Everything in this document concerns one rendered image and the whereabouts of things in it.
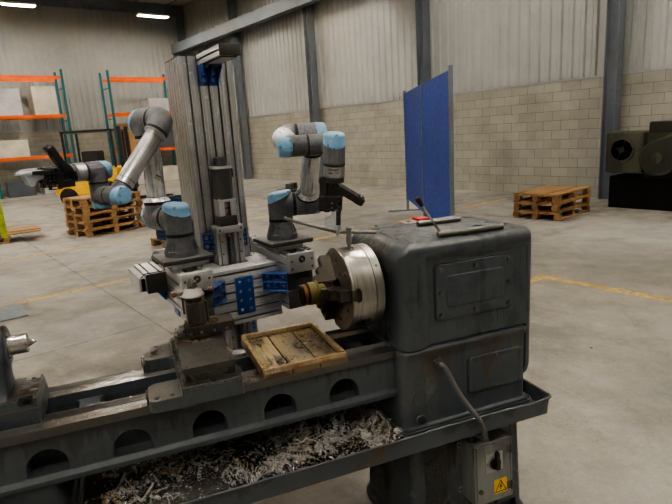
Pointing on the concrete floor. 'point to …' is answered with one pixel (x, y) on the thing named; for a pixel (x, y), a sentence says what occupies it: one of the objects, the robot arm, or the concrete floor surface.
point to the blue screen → (430, 145)
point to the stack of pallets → (81, 216)
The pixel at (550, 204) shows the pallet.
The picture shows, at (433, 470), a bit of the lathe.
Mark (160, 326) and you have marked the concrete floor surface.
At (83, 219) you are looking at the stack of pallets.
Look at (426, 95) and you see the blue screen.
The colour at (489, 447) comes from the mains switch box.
